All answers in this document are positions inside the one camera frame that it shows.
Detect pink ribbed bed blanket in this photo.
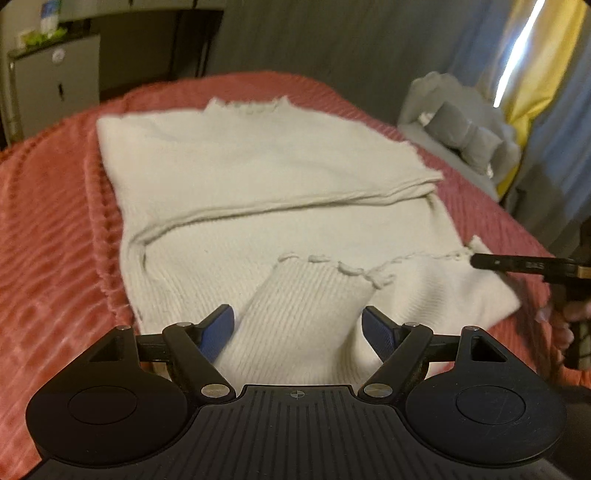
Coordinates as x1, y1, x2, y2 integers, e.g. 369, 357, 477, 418
0, 70, 591, 480

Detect grey bow cushion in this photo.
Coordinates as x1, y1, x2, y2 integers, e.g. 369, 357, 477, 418
425, 102, 503, 175

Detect white knit sweater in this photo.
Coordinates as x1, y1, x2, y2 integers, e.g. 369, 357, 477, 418
96, 98, 520, 388

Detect grey vanity desk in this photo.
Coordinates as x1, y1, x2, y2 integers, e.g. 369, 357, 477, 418
60, 0, 226, 101

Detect blue white tissue pack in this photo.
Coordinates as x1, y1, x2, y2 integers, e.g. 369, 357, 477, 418
40, 0, 61, 36

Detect yellow curtain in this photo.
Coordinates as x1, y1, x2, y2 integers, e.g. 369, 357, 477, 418
493, 0, 590, 199

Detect person's right hand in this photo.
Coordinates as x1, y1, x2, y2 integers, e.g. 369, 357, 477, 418
536, 298, 590, 371

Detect grey bedside cabinet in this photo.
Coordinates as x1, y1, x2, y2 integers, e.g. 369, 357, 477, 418
7, 34, 100, 141

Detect grey shell-shaped chair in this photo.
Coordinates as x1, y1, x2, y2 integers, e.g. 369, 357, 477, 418
397, 72, 521, 201

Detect green item on cabinet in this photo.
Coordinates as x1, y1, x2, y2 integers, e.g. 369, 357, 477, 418
16, 27, 67, 49

